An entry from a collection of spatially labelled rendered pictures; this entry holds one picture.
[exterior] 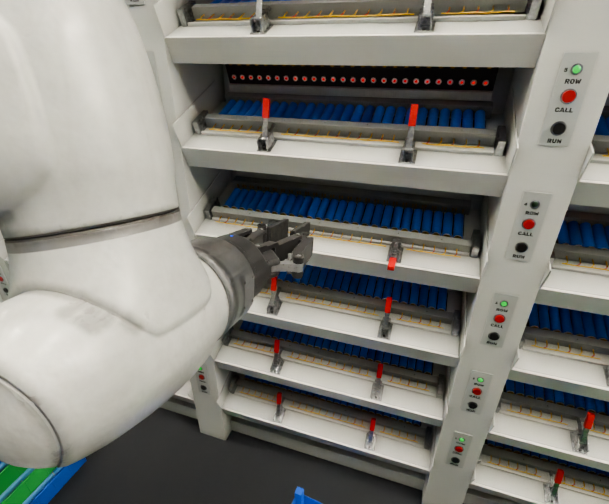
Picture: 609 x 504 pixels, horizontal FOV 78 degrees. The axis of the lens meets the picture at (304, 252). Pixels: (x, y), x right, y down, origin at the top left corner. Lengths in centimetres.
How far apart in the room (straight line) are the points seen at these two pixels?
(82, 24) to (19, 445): 20
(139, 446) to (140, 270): 122
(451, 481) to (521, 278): 61
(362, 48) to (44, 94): 52
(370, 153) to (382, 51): 16
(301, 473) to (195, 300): 107
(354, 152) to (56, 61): 55
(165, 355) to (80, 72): 16
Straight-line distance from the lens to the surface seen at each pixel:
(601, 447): 110
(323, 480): 128
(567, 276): 82
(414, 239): 77
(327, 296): 90
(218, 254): 33
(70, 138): 23
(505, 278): 76
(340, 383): 102
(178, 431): 143
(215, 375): 115
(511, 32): 66
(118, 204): 23
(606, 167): 76
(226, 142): 80
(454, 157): 71
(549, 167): 69
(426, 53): 66
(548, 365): 92
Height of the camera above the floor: 111
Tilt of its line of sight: 28 degrees down
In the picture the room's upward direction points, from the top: straight up
